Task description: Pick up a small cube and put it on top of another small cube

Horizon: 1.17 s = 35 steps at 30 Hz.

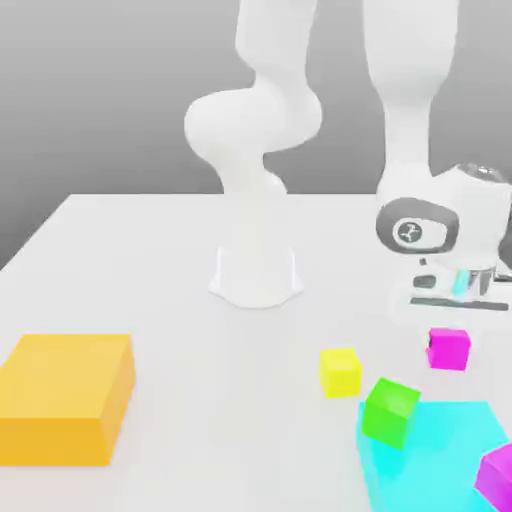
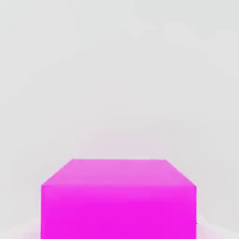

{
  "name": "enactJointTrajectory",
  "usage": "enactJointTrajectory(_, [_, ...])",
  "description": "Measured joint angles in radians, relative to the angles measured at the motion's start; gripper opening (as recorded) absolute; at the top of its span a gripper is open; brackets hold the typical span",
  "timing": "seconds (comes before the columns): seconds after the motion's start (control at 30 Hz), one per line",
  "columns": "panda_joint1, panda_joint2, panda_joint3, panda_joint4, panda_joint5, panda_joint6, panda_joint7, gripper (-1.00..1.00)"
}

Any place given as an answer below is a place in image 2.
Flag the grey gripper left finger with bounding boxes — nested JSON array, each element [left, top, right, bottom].
[[22, 216, 42, 239]]

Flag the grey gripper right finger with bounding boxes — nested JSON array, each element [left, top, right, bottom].
[[196, 214, 215, 239]]

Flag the small magenta cube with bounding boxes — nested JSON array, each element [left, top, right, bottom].
[[40, 158, 197, 239]]

